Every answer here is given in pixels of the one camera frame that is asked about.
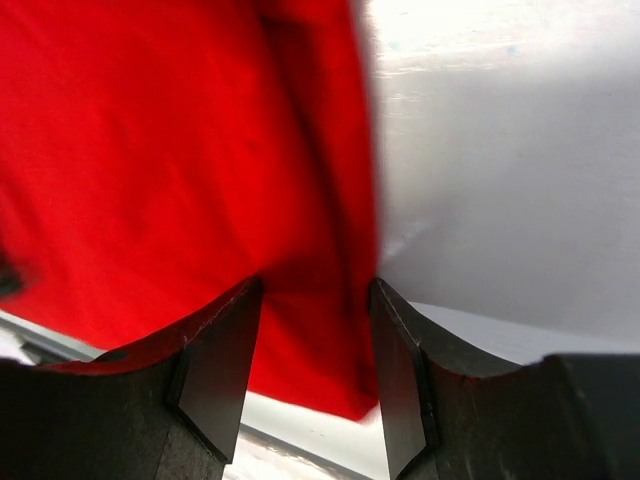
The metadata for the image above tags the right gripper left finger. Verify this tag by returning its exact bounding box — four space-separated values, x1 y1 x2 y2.
1 277 263 479

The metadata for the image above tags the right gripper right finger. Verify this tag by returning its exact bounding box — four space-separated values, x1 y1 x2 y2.
369 279 639 479

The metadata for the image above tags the red t shirt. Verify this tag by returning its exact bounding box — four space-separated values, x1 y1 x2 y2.
1 1 378 420

